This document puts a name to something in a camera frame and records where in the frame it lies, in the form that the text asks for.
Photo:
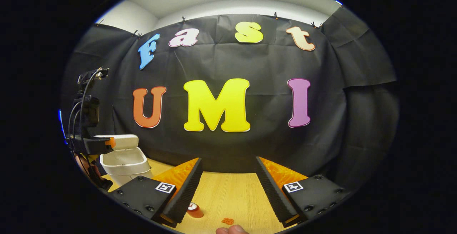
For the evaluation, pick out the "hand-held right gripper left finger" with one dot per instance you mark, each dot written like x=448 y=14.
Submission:
x=184 y=194

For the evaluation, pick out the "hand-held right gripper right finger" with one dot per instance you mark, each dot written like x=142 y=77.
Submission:
x=273 y=194

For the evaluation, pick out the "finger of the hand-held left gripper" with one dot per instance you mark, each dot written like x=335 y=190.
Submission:
x=94 y=144

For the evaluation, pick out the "orange pop can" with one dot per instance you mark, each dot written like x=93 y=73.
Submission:
x=195 y=211

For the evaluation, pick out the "white desktop garbage bin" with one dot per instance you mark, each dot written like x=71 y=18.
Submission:
x=125 y=162

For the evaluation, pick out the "orange paper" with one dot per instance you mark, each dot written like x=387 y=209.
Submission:
x=227 y=221

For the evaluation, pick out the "wooden desktop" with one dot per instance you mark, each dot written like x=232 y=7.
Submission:
x=228 y=194

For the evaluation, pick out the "black backdrop cloth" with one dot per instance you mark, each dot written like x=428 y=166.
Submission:
x=232 y=59

